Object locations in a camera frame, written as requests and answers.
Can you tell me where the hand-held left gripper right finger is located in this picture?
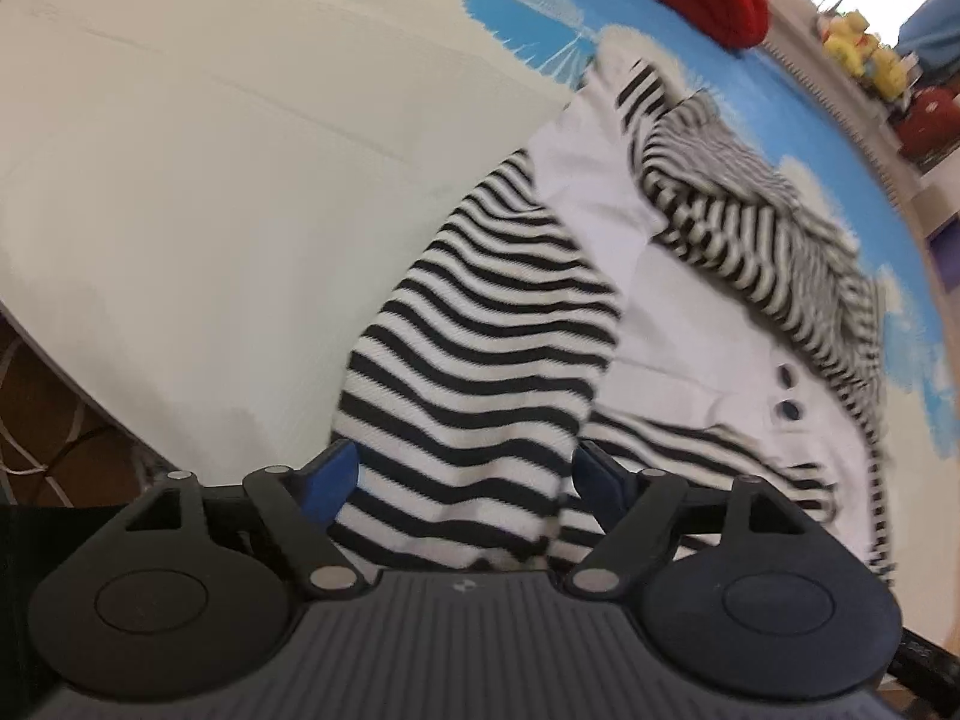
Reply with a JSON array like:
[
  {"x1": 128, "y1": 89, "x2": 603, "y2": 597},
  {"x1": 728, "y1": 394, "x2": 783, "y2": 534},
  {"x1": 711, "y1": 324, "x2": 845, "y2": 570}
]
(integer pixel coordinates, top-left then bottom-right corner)
[{"x1": 561, "y1": 441, "x2": 815, "y2": 601}]

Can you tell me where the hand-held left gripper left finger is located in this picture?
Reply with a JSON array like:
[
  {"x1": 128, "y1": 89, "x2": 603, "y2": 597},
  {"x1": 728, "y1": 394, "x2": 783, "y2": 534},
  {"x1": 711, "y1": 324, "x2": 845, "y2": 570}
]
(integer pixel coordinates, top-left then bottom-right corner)
[{"x1": 120, "y1": 441, "x2": 370, "y2": 601}]

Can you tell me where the striped hooded top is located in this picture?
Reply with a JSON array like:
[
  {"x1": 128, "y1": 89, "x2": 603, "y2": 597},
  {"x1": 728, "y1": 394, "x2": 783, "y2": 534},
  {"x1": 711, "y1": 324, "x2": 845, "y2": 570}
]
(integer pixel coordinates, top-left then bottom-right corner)
[{"x1": 330, "y1": 45, "x2": 898, "y2": 587}]

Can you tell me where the red plush cushion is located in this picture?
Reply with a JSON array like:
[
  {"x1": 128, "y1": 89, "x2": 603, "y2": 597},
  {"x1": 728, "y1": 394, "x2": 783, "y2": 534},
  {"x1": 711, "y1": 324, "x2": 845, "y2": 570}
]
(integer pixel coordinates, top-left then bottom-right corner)
[{"x1": 895, "y1": 86, "x2": 960, "y2": 164}]

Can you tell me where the yellow round plush toy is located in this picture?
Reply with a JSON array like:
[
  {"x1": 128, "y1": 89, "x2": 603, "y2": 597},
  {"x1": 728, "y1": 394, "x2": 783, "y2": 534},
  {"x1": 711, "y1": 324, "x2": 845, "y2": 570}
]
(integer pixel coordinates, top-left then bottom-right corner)
[{"x1": 862, "y1": 45, "x2": 913, "y2": 100}]

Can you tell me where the yellow green plush toy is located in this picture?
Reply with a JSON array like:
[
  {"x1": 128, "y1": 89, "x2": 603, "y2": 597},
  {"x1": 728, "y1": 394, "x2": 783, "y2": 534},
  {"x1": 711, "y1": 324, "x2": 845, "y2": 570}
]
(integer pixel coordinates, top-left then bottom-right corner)
[{"x1": 820, "y1": 11, "x2": 887, "y2": 77}]

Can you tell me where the blue hanging cloth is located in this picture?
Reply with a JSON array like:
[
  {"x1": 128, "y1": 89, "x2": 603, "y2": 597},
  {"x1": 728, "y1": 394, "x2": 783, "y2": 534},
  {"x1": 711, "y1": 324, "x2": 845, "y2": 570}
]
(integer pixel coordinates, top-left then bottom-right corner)
[{"x1": 895, "y1": 0, "x2": 960, "y2": 73}]

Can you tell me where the black cable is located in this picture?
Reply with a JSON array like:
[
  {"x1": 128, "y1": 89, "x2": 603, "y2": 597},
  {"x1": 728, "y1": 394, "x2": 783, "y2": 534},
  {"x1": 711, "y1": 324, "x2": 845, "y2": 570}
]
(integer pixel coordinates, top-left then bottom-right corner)
[{"x1": 0, "y1": 420, "x2": 145, "y2": 505}]

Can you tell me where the white cable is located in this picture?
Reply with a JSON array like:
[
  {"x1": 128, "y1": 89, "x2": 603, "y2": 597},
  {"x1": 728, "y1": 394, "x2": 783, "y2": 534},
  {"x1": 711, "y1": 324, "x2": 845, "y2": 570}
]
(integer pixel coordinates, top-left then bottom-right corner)
[{"x1": 0, "y1": 356, "x2": 85, "y2": 482}]

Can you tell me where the wooden bed frame rail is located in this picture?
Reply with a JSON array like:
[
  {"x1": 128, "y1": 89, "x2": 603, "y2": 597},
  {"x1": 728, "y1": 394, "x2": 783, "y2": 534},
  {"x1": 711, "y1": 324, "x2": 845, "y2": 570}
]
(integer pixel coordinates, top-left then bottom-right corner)
[{"x1": 765, "y1": 30, "x2": 953, "y2": 256}]

